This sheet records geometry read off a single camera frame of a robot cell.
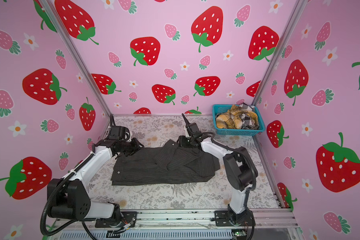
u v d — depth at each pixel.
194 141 0.71
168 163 0.88
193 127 0.74
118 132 0.68
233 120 1.05
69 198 0.42
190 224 0.73
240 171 0.49
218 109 1.15
